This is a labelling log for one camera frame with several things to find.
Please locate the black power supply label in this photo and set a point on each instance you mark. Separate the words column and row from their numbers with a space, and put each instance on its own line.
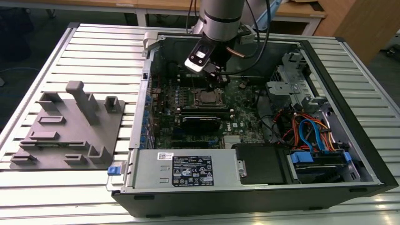
column 192, row 171

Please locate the black open PC case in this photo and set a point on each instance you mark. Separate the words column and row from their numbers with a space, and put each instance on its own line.
column 219, row 206

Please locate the black CPU socket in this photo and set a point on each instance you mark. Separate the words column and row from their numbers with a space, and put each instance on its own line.
column 196, row 105

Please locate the wooden desk white legs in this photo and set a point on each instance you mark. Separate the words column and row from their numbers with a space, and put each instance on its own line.
column 300, row 11

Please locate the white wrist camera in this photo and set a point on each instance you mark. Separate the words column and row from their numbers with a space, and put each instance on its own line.
column 197, row 58

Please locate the black expansion slot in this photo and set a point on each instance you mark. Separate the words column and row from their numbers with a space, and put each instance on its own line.
column 187, row 146
column 193, row 141

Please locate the silver power supply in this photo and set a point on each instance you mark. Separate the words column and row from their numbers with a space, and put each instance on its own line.
column 147, row 171

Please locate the pale blue teach pendant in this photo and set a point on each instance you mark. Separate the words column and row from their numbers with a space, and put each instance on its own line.
column 273, row 14

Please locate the grey parts rack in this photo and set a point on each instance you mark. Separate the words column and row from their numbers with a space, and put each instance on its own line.
column 77, row 136

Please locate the hard disk in blue carrier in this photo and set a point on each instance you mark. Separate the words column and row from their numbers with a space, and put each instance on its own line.
column 301, row 158

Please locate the black chair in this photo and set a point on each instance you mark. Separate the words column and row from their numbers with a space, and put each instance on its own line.
column 15, row 35

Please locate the black RAM stick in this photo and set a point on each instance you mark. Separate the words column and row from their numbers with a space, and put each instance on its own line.
column 205, row 109
column 205, row 113

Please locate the silver CPU plate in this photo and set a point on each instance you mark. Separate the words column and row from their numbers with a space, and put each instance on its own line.
column 207, row 98

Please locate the silver chipset heatsink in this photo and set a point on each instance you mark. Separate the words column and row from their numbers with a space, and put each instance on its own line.
column 232, row 138

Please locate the green motherboard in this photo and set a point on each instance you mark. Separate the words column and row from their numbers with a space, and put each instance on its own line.
column 247, row 122

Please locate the black graphics card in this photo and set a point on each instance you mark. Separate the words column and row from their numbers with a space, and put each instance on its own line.
column 200, row 125

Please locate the metal drive cage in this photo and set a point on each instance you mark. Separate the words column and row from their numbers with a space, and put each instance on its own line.
column 281, row 87

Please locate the wooden cabinet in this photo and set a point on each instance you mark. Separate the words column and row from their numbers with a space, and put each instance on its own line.
column 359, row 23

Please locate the RAM stick with white label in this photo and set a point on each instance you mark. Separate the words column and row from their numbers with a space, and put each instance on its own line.
column 187, row 79

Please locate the blue case latch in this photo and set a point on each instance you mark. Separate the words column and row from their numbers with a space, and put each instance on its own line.
column 113, row 171

